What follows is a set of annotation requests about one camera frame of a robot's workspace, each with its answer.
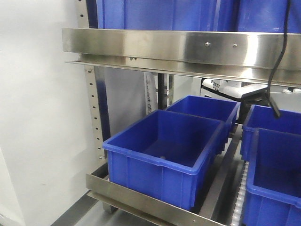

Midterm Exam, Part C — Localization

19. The blue bin far left front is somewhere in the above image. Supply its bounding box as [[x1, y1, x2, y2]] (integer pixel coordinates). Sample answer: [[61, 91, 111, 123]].
[[103, 110, 224, 210]]

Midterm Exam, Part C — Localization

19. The blue bin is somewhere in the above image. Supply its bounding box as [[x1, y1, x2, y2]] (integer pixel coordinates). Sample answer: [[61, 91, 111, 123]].
[[240, 104, 301, 163], [243, 129, 301, 226], [166, 95, 240, 134], [103, 110, 224, 210]]

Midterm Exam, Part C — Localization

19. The blue bin far left rear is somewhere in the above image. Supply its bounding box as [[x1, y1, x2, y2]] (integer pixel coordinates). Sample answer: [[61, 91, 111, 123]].
[[166, 95, 240, 134]]

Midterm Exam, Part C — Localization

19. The white black machine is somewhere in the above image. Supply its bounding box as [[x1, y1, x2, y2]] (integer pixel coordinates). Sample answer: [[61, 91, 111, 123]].
[[201, 78, 269, 123]]

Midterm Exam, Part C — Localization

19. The blue bin centre rear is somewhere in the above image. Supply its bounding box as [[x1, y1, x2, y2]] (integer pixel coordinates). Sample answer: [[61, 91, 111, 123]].
[[240, 104, 301, 163]]

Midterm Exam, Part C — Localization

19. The white roller track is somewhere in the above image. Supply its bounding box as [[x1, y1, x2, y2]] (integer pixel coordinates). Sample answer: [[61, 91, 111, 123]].
[[230, 161, 249, 226]]

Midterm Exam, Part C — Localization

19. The blue bin centre front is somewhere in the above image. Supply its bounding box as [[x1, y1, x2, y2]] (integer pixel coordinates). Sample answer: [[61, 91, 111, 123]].
[[243, 129, 301, 226]]

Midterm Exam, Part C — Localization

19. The steel lower shelf rail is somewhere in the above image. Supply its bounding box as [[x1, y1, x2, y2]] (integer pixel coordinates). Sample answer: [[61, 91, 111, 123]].
[[86, 174, 221, 226]]

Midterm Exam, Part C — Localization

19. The stainless steel shelf front rail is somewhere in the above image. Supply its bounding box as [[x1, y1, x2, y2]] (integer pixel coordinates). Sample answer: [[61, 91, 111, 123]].
[[61, 27, 301, 88]]

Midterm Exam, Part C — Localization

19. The perforated steel upright post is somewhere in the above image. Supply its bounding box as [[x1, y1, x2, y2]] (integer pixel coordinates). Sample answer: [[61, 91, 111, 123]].
[[76, 0, 111, 161]]

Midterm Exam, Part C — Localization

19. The black hanging cable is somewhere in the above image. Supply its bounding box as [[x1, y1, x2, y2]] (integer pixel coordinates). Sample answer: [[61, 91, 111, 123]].
[[267, 0, 290, 118]]

